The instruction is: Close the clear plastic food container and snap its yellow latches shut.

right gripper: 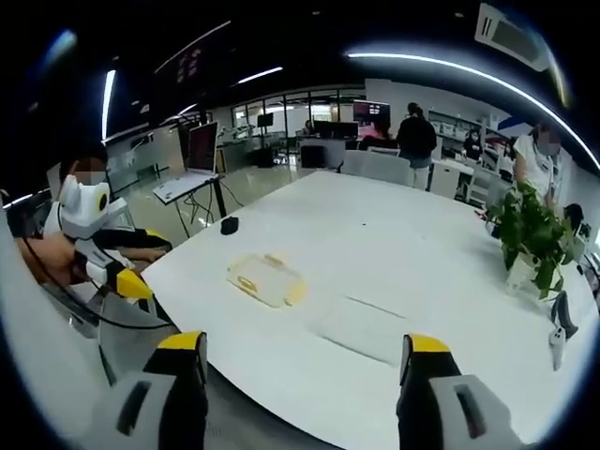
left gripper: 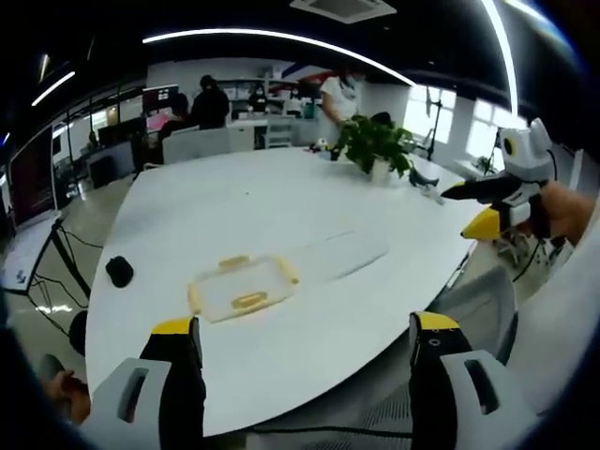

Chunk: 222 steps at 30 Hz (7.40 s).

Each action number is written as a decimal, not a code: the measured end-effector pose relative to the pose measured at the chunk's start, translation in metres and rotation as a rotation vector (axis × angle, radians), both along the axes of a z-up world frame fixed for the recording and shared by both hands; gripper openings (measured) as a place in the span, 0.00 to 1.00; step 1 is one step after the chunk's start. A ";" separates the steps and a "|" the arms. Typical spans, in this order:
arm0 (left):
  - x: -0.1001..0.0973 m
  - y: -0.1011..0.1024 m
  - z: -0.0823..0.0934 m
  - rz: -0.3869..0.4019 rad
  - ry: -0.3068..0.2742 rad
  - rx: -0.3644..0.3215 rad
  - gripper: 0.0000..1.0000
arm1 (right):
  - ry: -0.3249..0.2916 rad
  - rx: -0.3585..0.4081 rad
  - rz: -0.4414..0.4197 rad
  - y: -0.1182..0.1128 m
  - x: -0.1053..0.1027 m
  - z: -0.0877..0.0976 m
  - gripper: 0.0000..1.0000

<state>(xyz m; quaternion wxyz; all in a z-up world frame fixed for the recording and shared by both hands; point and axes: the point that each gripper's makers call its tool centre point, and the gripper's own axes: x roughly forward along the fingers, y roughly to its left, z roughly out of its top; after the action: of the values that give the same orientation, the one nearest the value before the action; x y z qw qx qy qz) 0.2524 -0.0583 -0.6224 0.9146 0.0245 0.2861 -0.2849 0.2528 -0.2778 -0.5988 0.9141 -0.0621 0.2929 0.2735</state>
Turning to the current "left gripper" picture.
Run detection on black round stool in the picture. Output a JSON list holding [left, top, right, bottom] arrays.
[[67, 308, 90, 358]]

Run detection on person's right hand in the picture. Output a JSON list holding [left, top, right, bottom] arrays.
[[528, 181, 596, 246]]

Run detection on long ceiling light strip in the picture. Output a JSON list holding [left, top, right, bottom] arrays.
[[480, 0, 520, 118], [142, 27, 418, 88]]

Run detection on black computer mouse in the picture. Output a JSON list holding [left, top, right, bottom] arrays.
[[104, 255, 135, 289]]

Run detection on small white yellow device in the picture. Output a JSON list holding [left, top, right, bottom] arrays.
[[304, 138, 340, 161]]

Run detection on dark monitor screen on stand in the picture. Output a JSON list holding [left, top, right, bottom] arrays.
[[7, 122, 62, 232]]

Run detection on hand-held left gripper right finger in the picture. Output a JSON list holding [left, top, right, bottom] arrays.
[[407, 310, 538, 443]]

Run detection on clear plastic food container yellow latches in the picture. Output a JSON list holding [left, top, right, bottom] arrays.
[[187, 254, 301, 325]]

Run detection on person's left hand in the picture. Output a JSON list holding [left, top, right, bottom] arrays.
[[40, 368, 91, 426]]

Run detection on grey desk partition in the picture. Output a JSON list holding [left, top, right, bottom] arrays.
[[161, 125, 257, 165]]

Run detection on ceiling air vent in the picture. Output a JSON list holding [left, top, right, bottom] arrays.
[[288, 0, 398, 25]]

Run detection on grey office chair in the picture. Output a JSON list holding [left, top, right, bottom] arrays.
[[433, 265, 519, 367]]

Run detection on green potted plant white pot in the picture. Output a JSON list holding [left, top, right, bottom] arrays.
[[336, 113, 416, 185]]

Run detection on tripod stand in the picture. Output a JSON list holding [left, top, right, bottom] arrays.
[[421, 85, 446, 161]]

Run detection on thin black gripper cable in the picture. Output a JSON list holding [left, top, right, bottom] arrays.
[[511, 219, 563, 283]]

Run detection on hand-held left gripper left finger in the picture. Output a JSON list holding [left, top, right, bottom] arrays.
[[82, 316, 208, 440]]

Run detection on small grey object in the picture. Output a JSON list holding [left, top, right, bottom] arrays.
[[408, 167, 445, 206]]

